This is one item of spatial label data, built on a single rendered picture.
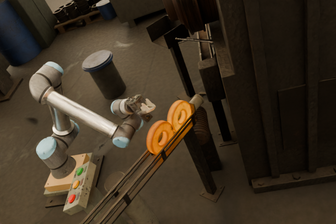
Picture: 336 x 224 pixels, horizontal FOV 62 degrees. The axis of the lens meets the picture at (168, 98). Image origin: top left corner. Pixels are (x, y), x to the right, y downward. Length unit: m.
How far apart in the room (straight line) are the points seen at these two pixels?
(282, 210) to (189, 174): 0.62
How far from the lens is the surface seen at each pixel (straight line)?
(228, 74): 1.23
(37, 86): 1.71
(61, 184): 2.22
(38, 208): 2.50
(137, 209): 1.65
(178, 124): 1.33
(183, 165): 2.07
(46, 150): 2.11
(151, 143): 1.22
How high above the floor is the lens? 1.62
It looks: 38 degrees down
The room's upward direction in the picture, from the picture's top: 23 degrees counter-clockwise
